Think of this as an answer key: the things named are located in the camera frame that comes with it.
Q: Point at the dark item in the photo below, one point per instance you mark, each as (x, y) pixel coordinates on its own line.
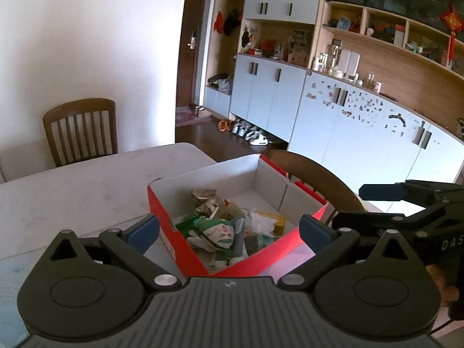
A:
(255, 243)

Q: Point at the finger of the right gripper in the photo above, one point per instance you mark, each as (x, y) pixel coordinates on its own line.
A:
(441, 218)
(420, 193)

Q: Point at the orange slippers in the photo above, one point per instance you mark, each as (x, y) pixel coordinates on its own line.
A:
(225, 125)

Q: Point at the brown entrance door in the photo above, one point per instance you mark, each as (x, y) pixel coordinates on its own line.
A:
(192, 19)

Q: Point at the white mesh bag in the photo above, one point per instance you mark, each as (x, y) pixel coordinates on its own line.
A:
(262, 223)

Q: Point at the operator hand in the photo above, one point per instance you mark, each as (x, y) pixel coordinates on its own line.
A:
(445, 279)

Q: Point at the green haired doll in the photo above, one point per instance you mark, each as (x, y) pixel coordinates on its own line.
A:
(224, 239)

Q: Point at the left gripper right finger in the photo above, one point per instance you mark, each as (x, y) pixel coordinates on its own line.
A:
(389, 295)

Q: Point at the white sneakers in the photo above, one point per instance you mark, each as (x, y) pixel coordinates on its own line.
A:
(249, 132)

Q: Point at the wooden slat chair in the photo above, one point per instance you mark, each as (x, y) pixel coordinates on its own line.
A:
(81, 130)

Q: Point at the red shoe box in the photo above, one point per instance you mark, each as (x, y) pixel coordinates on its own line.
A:
(246, 183)

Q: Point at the yellow small box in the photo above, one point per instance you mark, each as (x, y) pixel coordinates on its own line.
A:
(279, 226)

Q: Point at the door rug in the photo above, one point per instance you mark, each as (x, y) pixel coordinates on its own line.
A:
(190, 115)

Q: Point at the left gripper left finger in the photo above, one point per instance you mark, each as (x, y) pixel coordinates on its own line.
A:
(141, 233)

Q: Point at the white wall cabinet unit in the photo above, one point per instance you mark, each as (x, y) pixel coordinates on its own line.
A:
(334, 80)

